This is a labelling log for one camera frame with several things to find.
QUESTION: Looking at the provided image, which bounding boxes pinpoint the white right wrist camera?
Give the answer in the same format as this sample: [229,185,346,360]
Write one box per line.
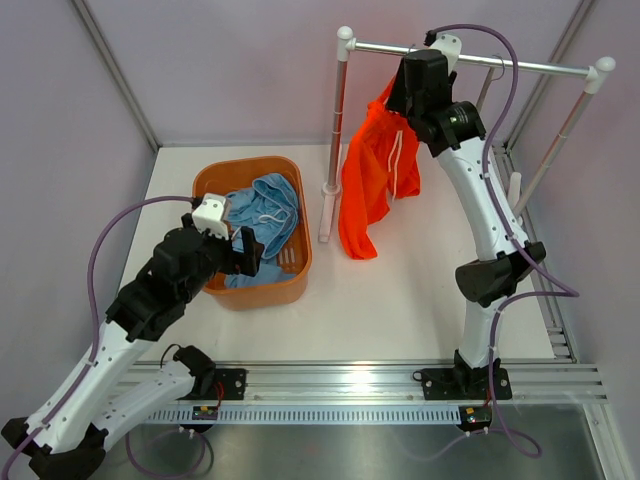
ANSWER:
[424,31,462,74]

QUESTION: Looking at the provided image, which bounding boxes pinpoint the orange plastic basket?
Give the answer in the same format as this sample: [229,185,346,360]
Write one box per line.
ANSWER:
[192,156,312,311]

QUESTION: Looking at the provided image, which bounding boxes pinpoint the white slotted cable duct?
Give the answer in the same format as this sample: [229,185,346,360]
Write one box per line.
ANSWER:
[145,405,461,425]

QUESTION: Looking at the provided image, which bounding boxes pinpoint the grey hanger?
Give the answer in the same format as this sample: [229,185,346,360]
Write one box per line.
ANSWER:
[476,54,506,112]

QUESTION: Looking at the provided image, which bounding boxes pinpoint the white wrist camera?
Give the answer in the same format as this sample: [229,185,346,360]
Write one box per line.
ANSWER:
[424,31,462,74]
[191,193,231,240]

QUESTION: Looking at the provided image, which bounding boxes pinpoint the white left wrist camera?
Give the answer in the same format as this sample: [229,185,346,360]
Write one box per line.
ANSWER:
[191,193,231,240]

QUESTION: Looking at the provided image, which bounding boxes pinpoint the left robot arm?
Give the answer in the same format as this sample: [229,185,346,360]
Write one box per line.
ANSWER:
[1,215,264,479]

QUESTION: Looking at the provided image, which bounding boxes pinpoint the orange shorts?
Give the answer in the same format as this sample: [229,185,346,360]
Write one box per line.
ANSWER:
[338,84,421,260]

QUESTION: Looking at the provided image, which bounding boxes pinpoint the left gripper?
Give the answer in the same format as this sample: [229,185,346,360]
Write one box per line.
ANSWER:
[179,214,264,304]

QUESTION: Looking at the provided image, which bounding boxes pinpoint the white metal clothes rack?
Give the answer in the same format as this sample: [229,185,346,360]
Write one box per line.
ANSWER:
[318,26,616,243]

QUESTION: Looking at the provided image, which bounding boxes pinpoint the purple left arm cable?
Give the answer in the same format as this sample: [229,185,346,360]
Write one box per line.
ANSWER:
[0,195,201,474]

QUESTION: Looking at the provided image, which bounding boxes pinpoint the light blue shorts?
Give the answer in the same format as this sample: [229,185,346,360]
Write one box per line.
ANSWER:
[225,173,300,289]

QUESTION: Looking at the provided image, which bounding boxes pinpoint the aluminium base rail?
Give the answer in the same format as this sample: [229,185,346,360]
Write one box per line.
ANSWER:
[216,361,608,405]

